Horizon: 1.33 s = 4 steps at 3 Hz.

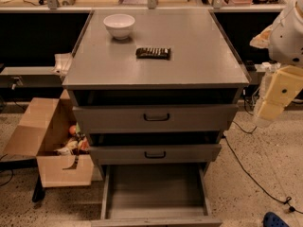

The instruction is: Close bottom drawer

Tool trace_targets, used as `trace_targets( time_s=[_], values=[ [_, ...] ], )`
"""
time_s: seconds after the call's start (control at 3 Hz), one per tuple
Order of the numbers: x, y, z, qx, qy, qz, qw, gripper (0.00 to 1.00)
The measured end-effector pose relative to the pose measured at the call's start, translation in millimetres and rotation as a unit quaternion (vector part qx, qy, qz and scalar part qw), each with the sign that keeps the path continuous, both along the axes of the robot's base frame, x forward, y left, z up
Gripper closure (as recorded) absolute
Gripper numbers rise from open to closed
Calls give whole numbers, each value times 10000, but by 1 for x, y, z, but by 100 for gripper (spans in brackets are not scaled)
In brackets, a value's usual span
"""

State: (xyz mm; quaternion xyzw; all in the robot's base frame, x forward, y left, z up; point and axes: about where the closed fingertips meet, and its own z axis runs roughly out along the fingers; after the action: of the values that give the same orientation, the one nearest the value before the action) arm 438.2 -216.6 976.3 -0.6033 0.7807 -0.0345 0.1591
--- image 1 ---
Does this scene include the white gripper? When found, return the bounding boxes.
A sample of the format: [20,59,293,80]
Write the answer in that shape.
[254,65,303,123]

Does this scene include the grey bottom drawer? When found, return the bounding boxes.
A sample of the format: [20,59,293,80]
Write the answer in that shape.
[91,164,222,227]

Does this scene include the grey drawer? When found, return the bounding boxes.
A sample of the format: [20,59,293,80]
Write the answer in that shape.
[73,104,238,133]
[91,164,222,227]
[90,144,222,165]

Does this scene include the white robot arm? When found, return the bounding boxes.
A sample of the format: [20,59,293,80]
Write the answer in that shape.
[250,0,303,127]

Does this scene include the grey drawer cabinet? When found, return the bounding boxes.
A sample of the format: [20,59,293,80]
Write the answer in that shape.
[62,7,251,175]

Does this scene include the grey top drawer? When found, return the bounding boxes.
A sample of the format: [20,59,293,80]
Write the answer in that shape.
[73,104,238,133]

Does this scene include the grey middle drawer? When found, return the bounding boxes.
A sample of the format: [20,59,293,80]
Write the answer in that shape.
[90,144,222,165]

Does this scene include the blue shoe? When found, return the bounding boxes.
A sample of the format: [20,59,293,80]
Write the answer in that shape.
[263,212,290,227]

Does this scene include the dark chocolate bar wrapper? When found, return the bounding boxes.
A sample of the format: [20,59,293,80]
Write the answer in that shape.
[135,47,171,60]

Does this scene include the white ceramic bowl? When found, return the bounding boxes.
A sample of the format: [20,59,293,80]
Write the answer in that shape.
[103,14,135,40]

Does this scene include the orange toy fruit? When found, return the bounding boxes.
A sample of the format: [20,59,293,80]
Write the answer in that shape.
[69,125,77,135]

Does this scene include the open cardboard box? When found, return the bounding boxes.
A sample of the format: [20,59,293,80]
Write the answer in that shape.
[4,90,94,187]

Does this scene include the black floor cable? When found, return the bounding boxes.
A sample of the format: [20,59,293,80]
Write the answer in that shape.
[223,120,303,215]

